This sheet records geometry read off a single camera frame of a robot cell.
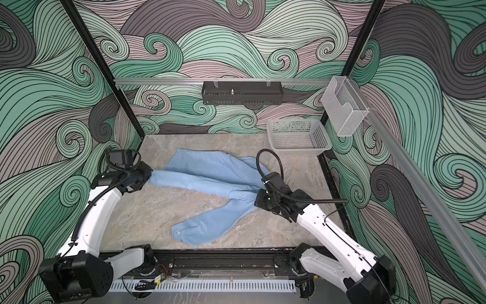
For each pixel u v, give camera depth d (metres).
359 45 0.81
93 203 0.46
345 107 0.78
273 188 0.55
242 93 0.94
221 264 0.74
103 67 0.88
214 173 0.95
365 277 0.37
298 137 1.20
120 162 0.58
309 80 0.95
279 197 0.55
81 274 0.38
